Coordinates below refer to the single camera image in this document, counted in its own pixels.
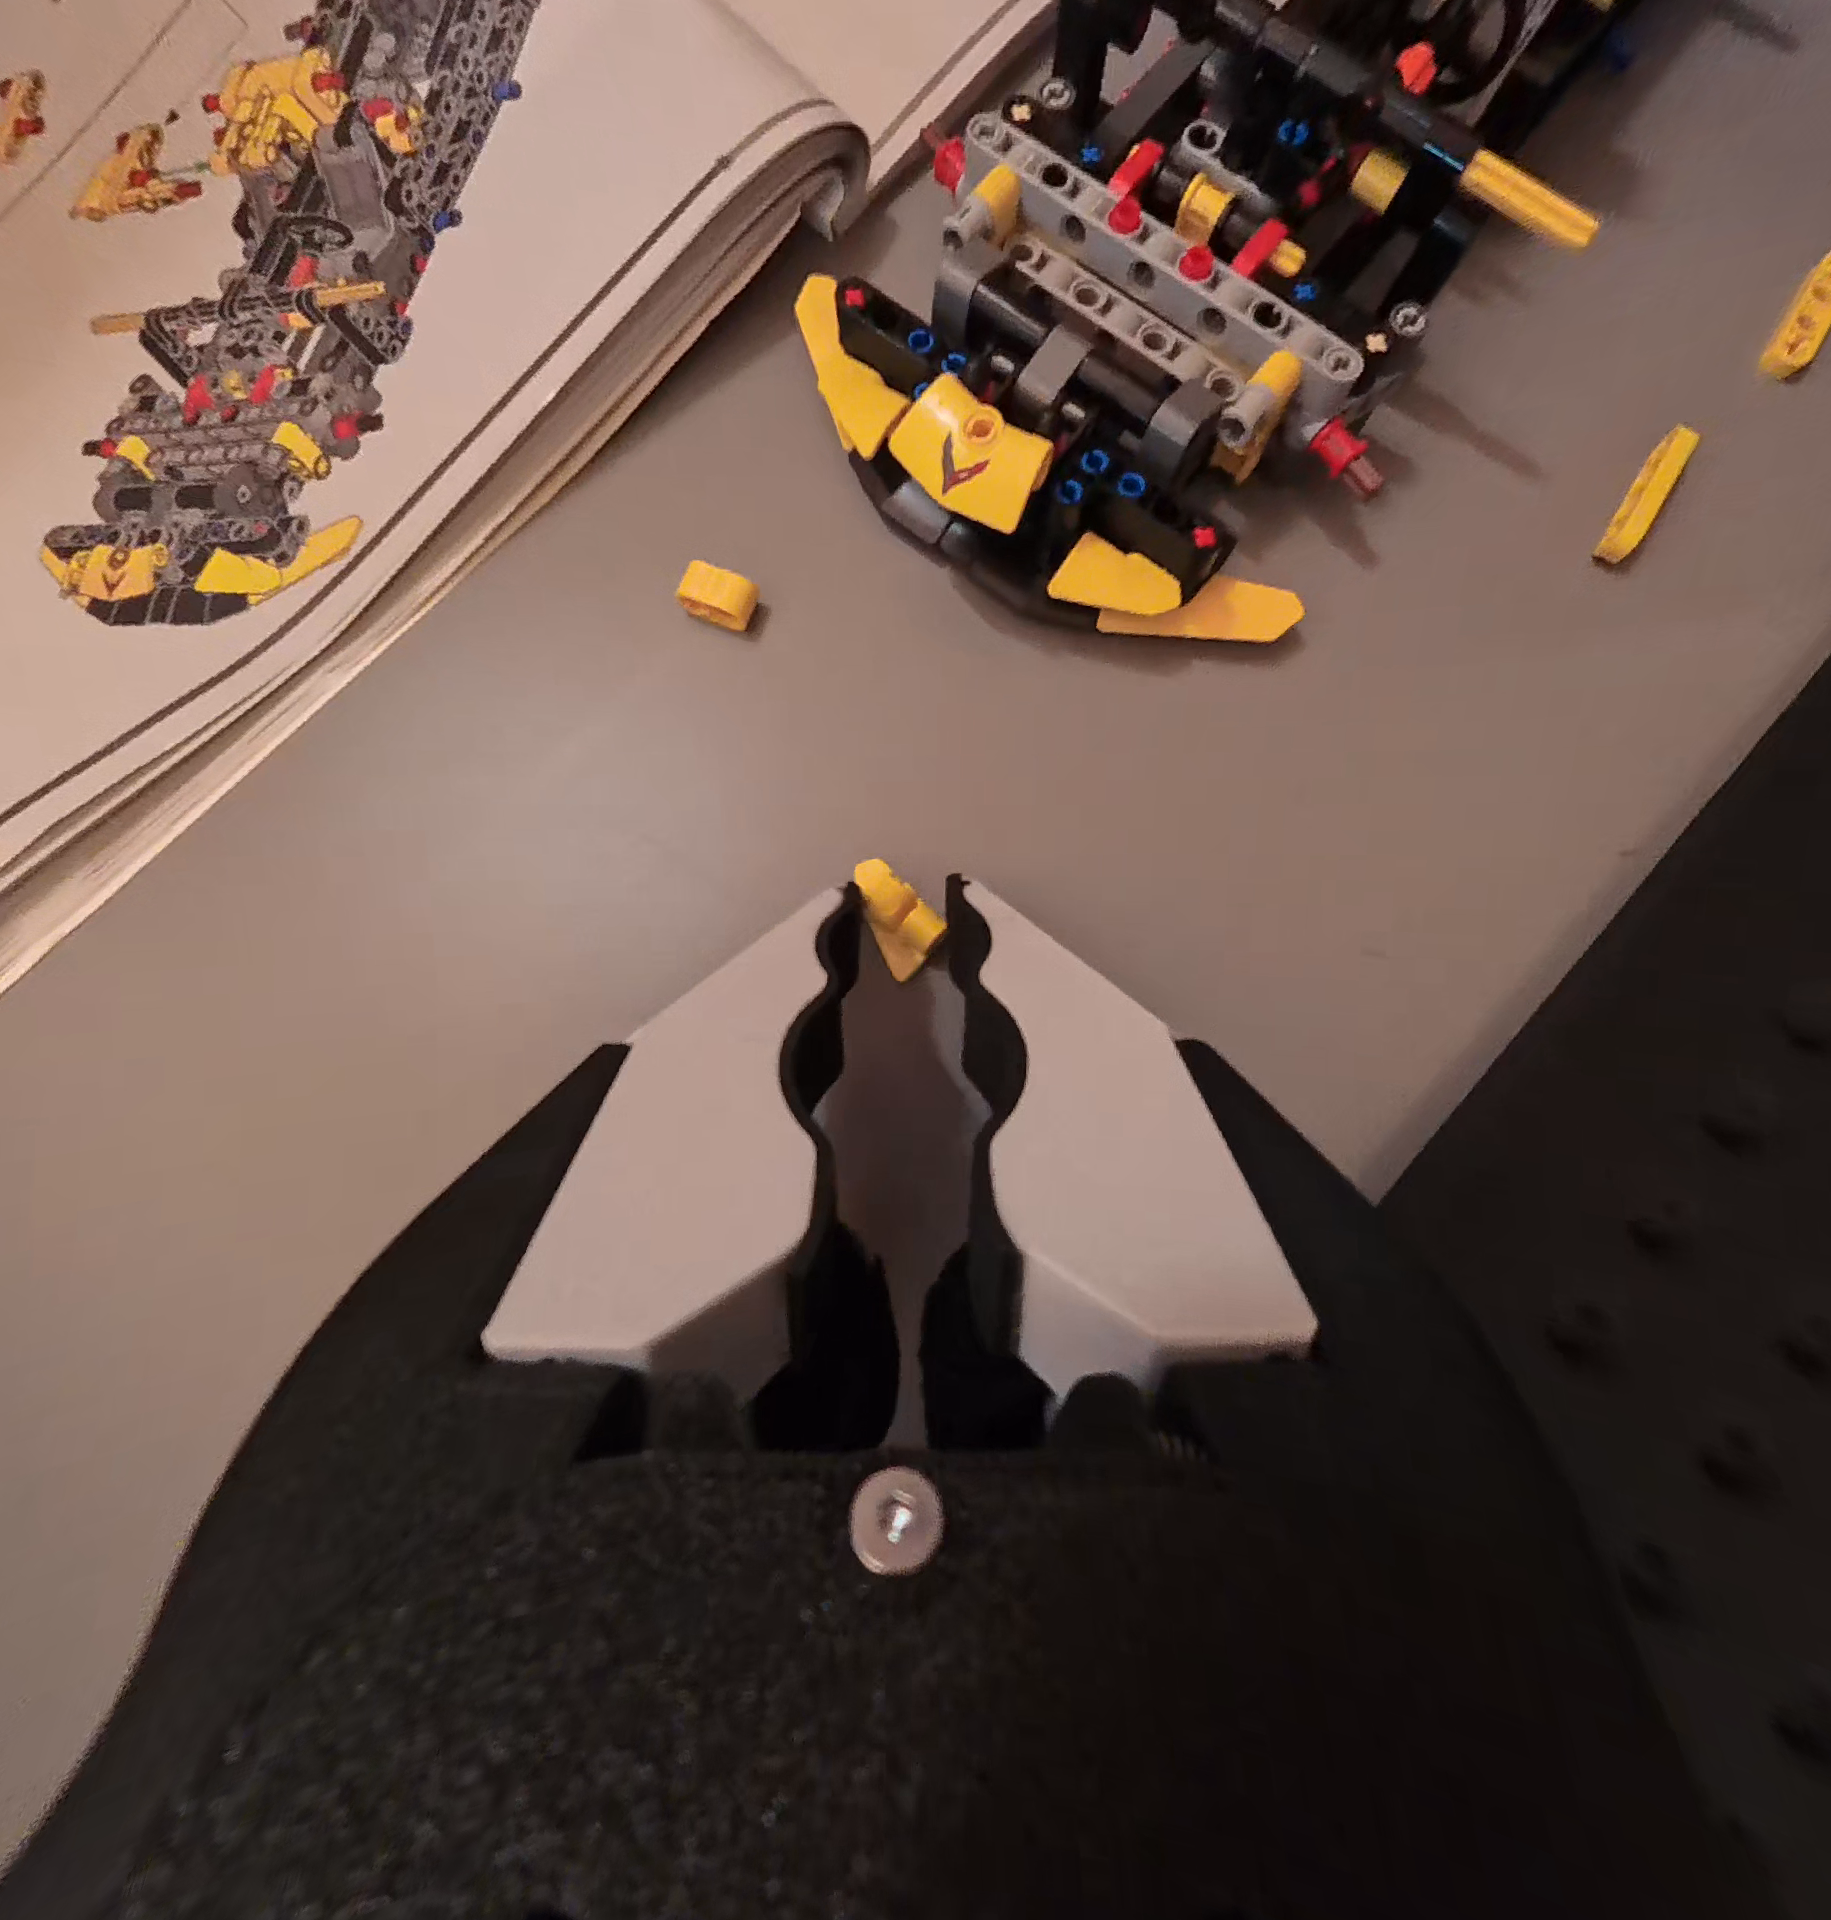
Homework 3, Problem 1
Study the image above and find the lego car chassis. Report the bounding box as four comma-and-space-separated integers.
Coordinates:
790, 0, 1638, 646

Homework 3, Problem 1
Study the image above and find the lego instruction booklet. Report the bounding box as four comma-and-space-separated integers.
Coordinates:
0, 0, 1060, 1036

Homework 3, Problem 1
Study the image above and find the black dotted floor mat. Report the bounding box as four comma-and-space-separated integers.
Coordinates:
1374, 599, 1831, 1920

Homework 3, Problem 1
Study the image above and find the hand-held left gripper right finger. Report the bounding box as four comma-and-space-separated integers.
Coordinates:
945, 871, 1322, 1390

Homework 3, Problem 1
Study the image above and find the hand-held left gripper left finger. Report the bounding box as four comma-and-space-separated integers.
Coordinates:
479, 879, 867, 1377

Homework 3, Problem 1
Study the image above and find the yellow lego pin connector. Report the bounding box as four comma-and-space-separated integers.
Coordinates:
853, 858, 951, 982

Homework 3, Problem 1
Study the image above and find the yellow lego beam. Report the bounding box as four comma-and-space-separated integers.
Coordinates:
1592, 423, 1701, 565
1756, 245, 1831, 380

